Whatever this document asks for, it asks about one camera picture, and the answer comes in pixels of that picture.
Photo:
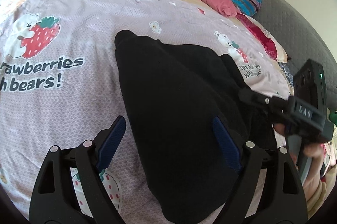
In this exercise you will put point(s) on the black IKISS garment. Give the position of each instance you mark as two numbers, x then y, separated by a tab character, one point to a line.
188	122

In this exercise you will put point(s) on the pink clothes pile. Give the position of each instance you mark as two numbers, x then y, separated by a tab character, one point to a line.
320	183

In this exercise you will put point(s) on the grey padded headboard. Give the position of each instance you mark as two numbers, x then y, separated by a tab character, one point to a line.
300	41

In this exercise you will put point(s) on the blue floral cloth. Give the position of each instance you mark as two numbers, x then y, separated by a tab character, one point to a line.
289	76

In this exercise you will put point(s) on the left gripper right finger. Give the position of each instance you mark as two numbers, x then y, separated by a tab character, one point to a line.
268	188

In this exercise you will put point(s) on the red patterned pillow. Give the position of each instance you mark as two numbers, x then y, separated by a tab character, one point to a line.
271	46

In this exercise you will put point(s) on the lilac strawberry bed sheet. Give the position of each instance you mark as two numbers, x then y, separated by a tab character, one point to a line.
64	92

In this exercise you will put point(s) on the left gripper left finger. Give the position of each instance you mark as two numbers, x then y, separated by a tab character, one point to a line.
69	187

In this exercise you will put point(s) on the person's right hand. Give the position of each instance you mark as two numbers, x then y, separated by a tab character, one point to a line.
314	151

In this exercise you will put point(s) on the blue striped pillow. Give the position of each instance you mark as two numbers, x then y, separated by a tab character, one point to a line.
248	7

